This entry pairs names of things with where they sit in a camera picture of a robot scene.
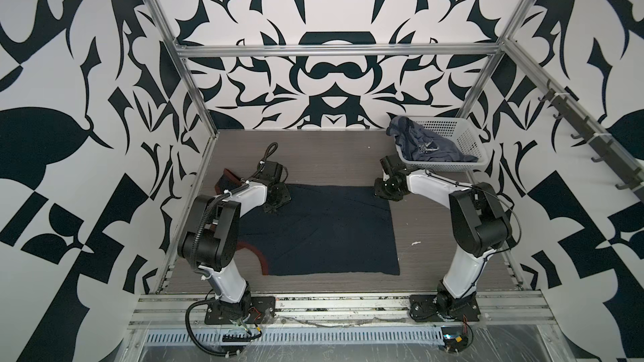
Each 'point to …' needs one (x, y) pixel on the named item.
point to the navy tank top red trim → (324, 230)
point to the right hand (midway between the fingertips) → (380, 190)
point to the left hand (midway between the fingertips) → (285, 196)
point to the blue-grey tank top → (417, 144)
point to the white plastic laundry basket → (457, 130)
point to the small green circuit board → (454, 338)
